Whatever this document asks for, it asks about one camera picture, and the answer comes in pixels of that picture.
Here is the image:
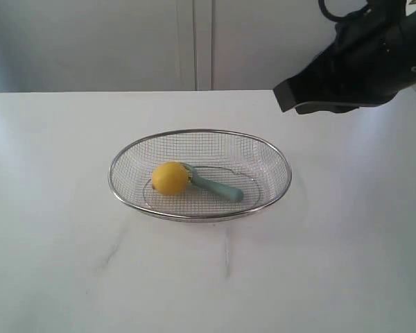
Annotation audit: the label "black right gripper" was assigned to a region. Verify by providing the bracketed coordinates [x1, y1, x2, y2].
[272, 1, 416, 114]

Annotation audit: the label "teal handled vegetable peeler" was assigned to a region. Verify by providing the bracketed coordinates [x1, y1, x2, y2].
[182, 163, 244, 203]

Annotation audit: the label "yellow lemon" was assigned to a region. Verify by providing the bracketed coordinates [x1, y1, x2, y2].
[151, 162, 190, 196]

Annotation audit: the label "white cabinet doors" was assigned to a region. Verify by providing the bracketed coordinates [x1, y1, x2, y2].
[0, 1, 333, 92]

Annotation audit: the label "metal wire mesh basket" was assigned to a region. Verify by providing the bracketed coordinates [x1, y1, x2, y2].
[108, 129, 292, 223]

